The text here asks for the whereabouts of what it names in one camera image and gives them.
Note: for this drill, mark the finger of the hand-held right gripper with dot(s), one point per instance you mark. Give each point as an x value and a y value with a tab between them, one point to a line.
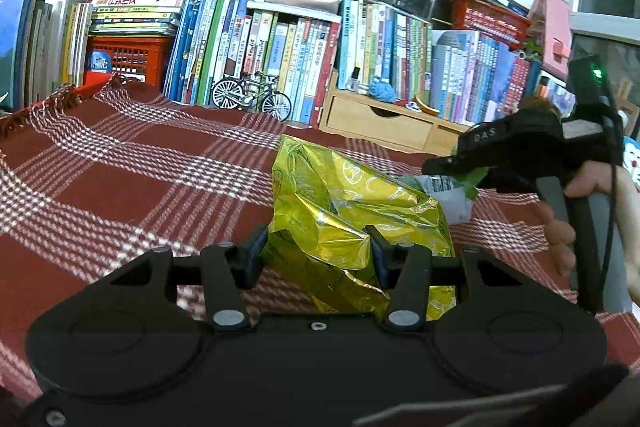
505	183
450	164

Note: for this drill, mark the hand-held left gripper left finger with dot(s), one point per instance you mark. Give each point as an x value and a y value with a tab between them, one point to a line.
256	257

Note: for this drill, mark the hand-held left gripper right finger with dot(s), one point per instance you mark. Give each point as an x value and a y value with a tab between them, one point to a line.
380	257

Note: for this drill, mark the green snack wrapper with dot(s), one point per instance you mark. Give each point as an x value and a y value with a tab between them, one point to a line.
450	202

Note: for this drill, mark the yellow foil snack bag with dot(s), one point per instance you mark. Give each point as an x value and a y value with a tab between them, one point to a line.
330	197

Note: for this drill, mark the person's right hand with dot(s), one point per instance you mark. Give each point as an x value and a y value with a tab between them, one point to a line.
627	232

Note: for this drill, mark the row of small colourful books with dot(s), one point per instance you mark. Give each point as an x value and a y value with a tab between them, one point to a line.
555	94

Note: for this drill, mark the orange curved toy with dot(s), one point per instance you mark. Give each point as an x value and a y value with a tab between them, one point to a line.
427	107

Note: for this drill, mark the wooden drawer organizer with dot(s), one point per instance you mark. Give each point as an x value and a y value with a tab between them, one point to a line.
380	122

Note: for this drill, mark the row of blue spined books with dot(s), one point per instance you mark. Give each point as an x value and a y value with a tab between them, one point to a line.
480	77

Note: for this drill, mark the blue yarn ball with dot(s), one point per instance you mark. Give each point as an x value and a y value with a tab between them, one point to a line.
382	89

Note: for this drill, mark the blue cat plush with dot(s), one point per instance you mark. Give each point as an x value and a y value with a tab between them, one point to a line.
634	159

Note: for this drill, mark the pink house shaped box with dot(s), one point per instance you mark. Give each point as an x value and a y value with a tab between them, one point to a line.
552	37

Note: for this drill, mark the red plastic basket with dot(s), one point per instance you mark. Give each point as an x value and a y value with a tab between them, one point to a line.
492	24

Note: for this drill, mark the small glass bottle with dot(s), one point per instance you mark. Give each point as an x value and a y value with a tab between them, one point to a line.
355	79

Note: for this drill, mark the row of green spined books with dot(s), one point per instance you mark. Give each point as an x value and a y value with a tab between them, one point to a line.
385	47

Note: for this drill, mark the red plaid tablecloth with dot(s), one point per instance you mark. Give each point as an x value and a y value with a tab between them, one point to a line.
125	187

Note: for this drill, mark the miniature bicycle model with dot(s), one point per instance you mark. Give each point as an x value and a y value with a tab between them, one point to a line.
250	97

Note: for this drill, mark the row of paperback books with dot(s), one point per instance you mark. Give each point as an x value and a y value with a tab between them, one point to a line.
290	62

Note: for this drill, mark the red plastic crate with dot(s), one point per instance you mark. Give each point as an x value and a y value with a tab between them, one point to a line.
135	59

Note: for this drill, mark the blue round tin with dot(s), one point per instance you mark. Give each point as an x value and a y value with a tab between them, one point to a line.
99	62

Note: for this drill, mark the stack of flat lying books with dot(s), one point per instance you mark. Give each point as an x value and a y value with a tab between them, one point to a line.
135	12

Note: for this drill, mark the row of large flat books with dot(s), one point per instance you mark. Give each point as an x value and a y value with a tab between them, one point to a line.
40	42

